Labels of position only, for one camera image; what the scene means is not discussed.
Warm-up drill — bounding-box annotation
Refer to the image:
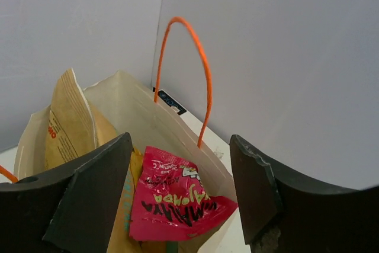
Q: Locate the yellow snack packet barcode side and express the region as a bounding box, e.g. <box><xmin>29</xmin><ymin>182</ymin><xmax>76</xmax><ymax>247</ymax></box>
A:
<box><xmin>130</xmin><ymin>148</ymin><xmax>166</xmax><ymax>253</ymax></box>

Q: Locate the cream bear paper bag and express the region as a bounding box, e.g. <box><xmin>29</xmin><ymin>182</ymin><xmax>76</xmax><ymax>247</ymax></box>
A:
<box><xmin>1</xmin><ymin>71</ymin><xmax>237</xmax><ymax>252</ymax></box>

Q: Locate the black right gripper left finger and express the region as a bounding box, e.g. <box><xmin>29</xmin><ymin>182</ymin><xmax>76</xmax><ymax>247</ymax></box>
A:
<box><xmin>1</xmin><ymin>133</ymin><xmax>132</xmax><ymax>252</ymax></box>

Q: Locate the tan popcorn chips bag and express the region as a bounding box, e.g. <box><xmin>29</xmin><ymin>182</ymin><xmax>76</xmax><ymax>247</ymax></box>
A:
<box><xmin>44</xmin><ymin>68</ymin><xmax>137</xmax><ymax>253</ymax></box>

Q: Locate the small pink candy packet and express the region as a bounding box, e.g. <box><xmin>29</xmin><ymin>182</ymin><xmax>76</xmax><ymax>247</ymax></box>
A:
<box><xmin>129</xmin><ymin>146</ymin><xmax>237</xmax><ymax>242</ymax></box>

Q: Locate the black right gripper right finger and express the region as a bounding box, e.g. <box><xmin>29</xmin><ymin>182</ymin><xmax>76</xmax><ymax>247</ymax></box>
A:
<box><xmin>229</xmin><ymin>134</ymin><xmax>378</xmax><ymax>252</ymax></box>

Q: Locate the black corner label sticker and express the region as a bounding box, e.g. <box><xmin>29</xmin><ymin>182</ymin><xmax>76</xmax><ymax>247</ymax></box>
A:
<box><xmin>158</xmin><ymin>89</ymin><xmax>187</xmax><ymax>116</ymax></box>

